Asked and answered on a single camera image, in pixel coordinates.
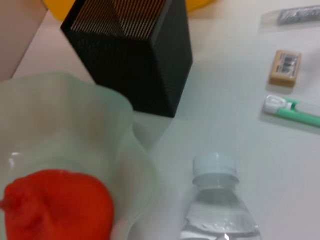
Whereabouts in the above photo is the clear green-label water bottle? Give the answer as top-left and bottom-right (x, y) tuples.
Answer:
(179, 152), (262, 240)

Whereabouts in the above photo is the red-orange toy orange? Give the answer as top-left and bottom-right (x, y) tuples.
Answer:
(0, 169), (115, 240)

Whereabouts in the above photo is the black mesh pen holder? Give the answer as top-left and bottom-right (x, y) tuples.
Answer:
(60, 0), (194, 119)

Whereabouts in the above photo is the green frosted glass fruit bowl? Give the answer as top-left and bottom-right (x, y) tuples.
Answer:
(0, 71), (160, 240)

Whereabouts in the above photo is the green utility knife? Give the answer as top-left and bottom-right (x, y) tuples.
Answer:
(262, 94), (320, 130)

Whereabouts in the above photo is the beige eraser with barcode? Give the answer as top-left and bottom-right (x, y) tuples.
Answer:
(268, 49), (303, 89)

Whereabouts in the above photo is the grey pen in clear wrapper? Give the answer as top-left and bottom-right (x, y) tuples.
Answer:
(259, 6), (320, 32)

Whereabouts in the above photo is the yellow plastic storage bin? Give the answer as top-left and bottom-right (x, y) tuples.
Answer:
(42, 0), (218, 22)

